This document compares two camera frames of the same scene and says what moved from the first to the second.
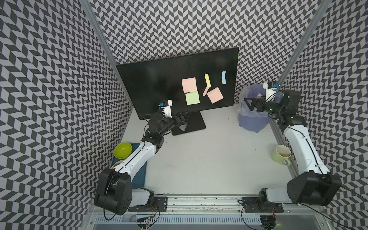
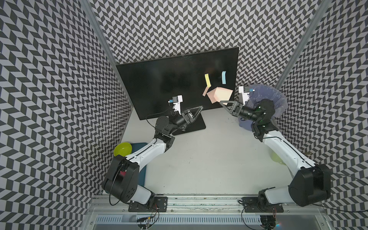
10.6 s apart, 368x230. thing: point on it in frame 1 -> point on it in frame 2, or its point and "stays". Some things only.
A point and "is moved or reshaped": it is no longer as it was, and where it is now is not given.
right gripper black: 260,101 -> 237,108
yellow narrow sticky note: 207,80 stays
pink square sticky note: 215,95 is moved or reshaped
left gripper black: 182,120 -> 187,117
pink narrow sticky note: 205,91 stays
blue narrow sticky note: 223,74 stays
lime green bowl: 122,150 stays
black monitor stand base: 195,122 stays
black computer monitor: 192,82 stays
